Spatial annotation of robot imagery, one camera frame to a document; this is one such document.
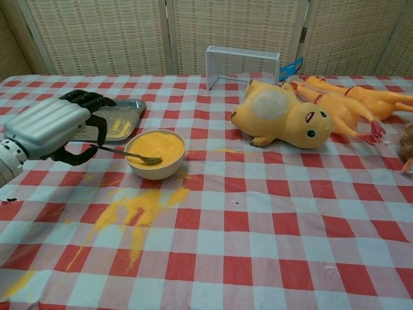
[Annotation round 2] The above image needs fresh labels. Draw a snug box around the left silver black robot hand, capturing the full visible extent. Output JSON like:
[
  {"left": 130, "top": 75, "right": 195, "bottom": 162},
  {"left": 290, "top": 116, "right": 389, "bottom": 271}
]
[{"left": 3, "top": 90, "right": 117, "bottom": 166}]

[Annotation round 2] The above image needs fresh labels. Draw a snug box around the metal spoon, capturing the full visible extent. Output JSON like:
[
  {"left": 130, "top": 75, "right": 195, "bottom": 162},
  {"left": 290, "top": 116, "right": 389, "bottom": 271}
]
[{"left": 89, "top": 144, "right": 163, "bottom": 165}]

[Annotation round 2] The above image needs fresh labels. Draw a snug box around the stainless steel tray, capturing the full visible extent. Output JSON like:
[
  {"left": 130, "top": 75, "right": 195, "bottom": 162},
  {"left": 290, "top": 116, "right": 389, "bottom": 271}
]
[{"left": 69, "top": 99, "right": 147, "bottom": 143}]

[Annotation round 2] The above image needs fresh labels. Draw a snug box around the blue plastic object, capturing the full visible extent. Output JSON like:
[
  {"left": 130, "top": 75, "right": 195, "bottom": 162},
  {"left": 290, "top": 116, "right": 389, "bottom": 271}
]
[{"left": 279, "top": 55, "right": 304, "bottom": 81}]

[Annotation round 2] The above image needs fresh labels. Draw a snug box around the white mesh shelf rack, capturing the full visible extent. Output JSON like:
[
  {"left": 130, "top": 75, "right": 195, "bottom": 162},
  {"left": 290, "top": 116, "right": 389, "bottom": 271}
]
[{"left": 205, "top": 45, "right": 280, "bottom": 90}]

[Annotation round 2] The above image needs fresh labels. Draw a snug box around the yellow plush duck toy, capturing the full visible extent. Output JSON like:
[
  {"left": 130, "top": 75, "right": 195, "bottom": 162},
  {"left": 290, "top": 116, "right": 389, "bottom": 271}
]
[{"left": 229, "top": 79, "right": 333, "bottom": 149}]

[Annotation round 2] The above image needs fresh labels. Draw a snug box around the off-white bowl with yellow powder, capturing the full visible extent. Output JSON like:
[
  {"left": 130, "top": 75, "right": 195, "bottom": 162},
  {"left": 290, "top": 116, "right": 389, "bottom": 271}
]
[{"left": 124, "top": 129, "right": 186, "bottom": 181}]

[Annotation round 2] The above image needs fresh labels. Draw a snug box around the beige woven folding screen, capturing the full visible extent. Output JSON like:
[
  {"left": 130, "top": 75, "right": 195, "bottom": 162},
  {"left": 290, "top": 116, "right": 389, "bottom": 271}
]
[{"left": 0, "top": 0, "right": 413, "bottom": 78}]

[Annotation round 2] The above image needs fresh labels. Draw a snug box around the short orange rubber chicken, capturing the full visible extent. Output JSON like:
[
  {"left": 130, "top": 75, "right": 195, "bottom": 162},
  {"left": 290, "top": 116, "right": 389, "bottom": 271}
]
[{"left": 301, "top": 76, "right": 413, "bottom": 122}]

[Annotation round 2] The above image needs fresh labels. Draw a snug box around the spilled yellow powder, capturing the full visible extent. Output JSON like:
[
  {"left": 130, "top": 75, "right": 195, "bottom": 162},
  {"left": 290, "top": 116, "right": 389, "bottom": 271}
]
[{"left": 66, "top": 176, "right": 197, "bottom": 272}]

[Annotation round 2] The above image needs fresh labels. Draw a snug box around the long orange rubber chicken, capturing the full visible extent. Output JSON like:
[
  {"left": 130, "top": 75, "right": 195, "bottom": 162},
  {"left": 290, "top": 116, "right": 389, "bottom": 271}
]
[{"left": 282, "top": 81, "right": 387, "bottom": 146}]

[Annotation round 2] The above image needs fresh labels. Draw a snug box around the red white checkered tablecloth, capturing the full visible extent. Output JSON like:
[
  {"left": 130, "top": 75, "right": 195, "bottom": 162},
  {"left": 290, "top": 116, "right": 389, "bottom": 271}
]
[{"left": 0, "top": 74, "right": 413, "bottom": 310}]

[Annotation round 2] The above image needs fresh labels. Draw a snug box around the brown teddy bear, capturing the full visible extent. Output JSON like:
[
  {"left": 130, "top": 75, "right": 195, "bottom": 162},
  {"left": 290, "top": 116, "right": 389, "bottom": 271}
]
[{"left": 396, "top": 121, "right": 413, "bottom": 177}]

